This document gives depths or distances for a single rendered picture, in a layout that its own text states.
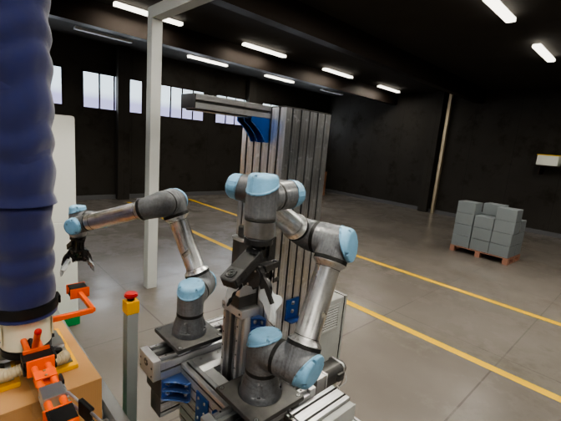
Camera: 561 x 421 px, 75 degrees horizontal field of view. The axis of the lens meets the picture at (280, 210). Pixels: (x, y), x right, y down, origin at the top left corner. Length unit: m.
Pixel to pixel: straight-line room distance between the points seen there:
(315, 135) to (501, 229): 6.81
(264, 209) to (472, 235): 7.51
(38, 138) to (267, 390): 1.17
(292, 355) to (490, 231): 7.10
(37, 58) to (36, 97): 0.13
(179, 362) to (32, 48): 1.29
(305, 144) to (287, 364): 0.77
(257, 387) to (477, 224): 7.17
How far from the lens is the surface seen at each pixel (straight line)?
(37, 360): 1.57
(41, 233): 1.62
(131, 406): 2.48
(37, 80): 1.56
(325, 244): 1.22
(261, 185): 0.82
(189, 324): 1.68
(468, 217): 8.20
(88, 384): 1.69
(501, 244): 8.06
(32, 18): 1.57
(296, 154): 1.37
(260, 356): 1.28
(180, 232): 1.72
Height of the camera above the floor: 1.90
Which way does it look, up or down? 11 degrees down
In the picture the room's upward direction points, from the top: 5 degrees clockwise
